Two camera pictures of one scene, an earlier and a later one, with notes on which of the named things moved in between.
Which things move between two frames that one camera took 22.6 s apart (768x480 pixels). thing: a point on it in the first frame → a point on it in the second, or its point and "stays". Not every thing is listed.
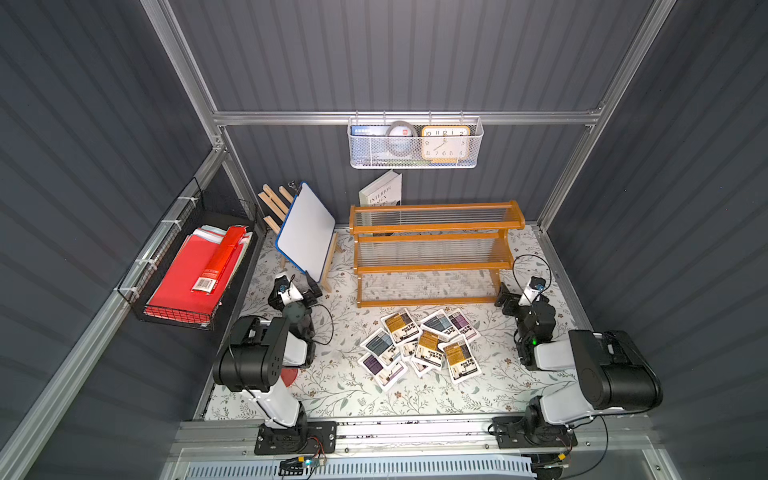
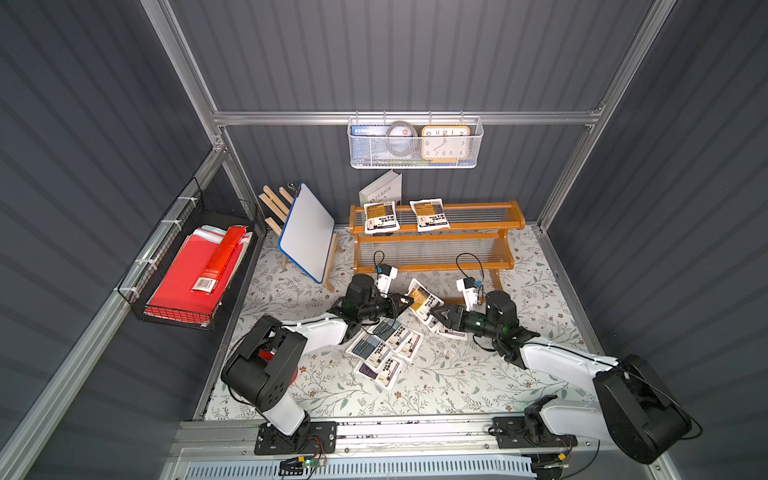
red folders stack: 198,279 stays
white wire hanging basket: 414,142 stays
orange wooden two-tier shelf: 433,238 stays
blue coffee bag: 439,324 stays
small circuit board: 294,466 stays
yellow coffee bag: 461,361 → 424,299
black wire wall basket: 190,269 stays
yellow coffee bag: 401,325 → 380,217
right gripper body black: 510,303 → 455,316
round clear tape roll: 415,141 stays
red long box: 218,260 stays
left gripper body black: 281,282 → 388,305
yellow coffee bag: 428,351 → 430,214
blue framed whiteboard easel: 305,229 stays
